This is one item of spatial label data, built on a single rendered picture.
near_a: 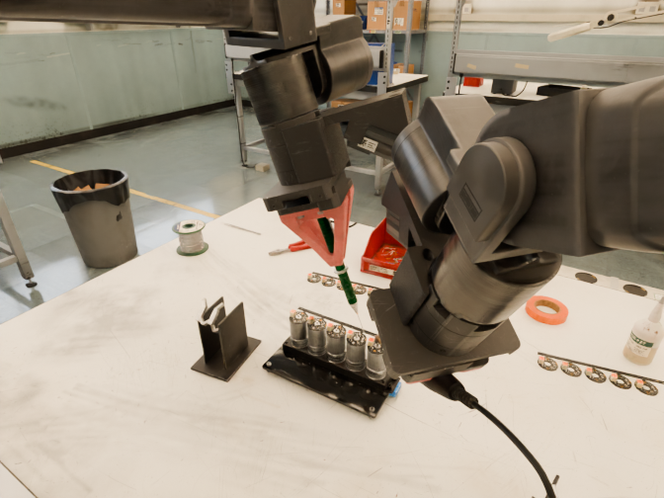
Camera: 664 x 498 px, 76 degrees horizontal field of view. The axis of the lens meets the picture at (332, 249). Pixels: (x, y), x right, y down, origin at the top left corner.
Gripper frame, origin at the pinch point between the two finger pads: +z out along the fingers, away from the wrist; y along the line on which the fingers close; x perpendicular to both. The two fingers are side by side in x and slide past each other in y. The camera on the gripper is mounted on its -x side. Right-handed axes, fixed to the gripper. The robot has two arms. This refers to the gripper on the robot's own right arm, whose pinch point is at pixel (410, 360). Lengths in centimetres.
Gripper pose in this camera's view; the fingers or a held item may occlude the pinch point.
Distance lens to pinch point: 41.3
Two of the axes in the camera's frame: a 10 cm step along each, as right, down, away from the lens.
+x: 2.3, 8.3, -5.1
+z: -1.3, 5.5, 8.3
